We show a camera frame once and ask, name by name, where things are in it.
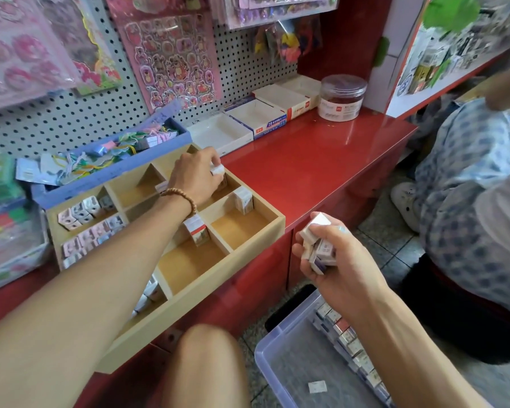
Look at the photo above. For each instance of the person's right hand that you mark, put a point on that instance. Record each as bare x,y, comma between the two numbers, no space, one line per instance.
353,276

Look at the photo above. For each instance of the person's left hand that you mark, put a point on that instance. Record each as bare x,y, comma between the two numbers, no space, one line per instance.
195,178

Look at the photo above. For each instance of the handful of boxed erasers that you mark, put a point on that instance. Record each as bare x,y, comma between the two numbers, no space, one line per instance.
319,244

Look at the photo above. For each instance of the wooden compartment tray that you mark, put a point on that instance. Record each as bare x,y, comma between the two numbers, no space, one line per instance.
238,233

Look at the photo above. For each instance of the small white eraser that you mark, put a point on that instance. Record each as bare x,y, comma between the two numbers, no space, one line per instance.
317,386

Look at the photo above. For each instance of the clear plastic storage bin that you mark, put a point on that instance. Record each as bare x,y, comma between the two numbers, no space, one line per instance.
280,369

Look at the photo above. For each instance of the person's right forearm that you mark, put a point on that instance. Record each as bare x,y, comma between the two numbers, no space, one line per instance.
416,361

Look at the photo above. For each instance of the person's left forearm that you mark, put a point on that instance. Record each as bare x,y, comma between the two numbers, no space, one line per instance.
76,310

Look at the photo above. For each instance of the white tray box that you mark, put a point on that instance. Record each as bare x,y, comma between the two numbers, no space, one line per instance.
289,96
221,131
257,114

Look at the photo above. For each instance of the blue box of trinkets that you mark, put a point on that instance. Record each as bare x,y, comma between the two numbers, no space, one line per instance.
102,165

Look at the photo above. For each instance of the person's left leg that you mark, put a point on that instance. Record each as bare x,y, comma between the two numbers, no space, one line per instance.
204,369

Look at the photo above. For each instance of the white pegboard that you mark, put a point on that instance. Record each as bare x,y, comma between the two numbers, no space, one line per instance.
110,114

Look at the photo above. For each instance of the black stool red cushion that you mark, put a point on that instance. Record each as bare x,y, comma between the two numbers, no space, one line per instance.
459,323

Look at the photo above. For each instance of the pink sticker pack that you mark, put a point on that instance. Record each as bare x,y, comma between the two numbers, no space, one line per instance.
170,59
17,46

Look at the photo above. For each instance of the red display counter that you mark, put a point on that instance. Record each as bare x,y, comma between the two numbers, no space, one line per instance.
323,157

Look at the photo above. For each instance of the clear bag of colourful toys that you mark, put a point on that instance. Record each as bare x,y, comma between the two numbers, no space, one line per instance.
285,42

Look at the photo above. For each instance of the round clear plastic jar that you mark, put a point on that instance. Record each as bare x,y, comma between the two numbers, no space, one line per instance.
343,97

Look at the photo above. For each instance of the green edged sticker pack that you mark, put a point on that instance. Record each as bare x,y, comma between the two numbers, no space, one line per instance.
89,42

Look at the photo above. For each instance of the stack of colourful packs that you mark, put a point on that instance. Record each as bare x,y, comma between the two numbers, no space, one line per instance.
0,199

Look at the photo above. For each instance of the white side shelf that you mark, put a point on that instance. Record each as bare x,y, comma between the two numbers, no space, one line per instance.
442,55

